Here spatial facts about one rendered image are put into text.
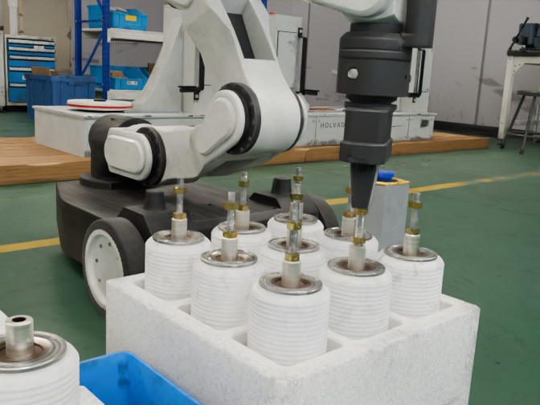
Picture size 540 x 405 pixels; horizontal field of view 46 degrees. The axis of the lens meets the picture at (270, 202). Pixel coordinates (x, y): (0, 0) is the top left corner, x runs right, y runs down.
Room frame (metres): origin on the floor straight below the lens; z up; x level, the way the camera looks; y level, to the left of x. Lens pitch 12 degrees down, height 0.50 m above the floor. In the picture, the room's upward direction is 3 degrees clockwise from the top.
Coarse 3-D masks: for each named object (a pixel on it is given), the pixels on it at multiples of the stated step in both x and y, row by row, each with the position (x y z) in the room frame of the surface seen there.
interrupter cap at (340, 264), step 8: (344, 256) 0.82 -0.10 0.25; (328, 264) 0.78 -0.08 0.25; (336, 264) 0.78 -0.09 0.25; (344, 264) 0.80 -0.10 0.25; (368, 264) 0.80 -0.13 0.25; (376, 264) 0.80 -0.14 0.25; (344, 272) 0.75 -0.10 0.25; (352, 272) 0.75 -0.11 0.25; (360, 272) 0.76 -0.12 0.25; (368, 272) 0.76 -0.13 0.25; (376, 272) 0.76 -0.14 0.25; (384, 272) 0.77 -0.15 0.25
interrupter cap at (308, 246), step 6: (270, 240) 0.88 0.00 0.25; (276, 240) 0.89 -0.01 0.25; (282, 240) 0.89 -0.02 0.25; (306, 240) 0.90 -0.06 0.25; (312, 240) 0.90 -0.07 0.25; (270, 246) 0.86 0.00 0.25; (276, 246) 0.86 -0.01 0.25; (282, 246) 0.87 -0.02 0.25; (306, 246) 0.87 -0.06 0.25; (312, 246) 0.87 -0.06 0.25; (318, 246) 0.87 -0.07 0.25; (300, 252) 0.84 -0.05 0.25; (306, 252) 0.84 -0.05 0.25; (312, 252) 0.85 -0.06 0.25
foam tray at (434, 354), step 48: (144, 288) 0.90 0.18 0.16; (144, 336) 0.80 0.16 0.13; (192, 336) 0.72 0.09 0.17; (240, 336) 0.72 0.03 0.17; (336, 336) 0.73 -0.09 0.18; (384, 336) 0.73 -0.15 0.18; (432, 336) 0.78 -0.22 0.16; (192, 384) 0.72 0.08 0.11; (240, 384) 0.65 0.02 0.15; (288, 384) 0.60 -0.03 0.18; (336, 384) 0.65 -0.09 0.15; (384, 384) 0.72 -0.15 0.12; (432, 384) 0.79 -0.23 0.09
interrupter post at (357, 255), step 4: (352, 244) 0.79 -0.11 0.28; (352, 248) 0.78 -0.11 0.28; (356, 248) 0.78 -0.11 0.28; (360, 248) 0.78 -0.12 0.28; (364, 248) 0.78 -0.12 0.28; (352, 252) 0.78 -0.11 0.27; (356, 252) 0.78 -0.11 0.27; (360, 252) 0.78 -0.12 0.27; (364, 252) 0.78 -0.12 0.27; (352, 256) 0.78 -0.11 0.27; (356, 256) 0.78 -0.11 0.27; (360, 256) 0.78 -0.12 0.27; (364, 256) 0.78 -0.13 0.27; (348, 260) 0.79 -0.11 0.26; (352, 260) 0.78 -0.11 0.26; (356, 260) 0.78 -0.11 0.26; (360, 260) 0.78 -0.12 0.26; (364, 260) 0.78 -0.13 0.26; (348, 264) 0.78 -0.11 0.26; (352, 264) 0.78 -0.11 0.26; (356, 264) 0.78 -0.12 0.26; (360, 264) 0.78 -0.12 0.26; (364, 264) 0.78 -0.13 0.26; (352, 268) 0.78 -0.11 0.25; (356, 268) 0.78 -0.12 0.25; (360, 268) 0.78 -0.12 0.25; (364, 268) 0.78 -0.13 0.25
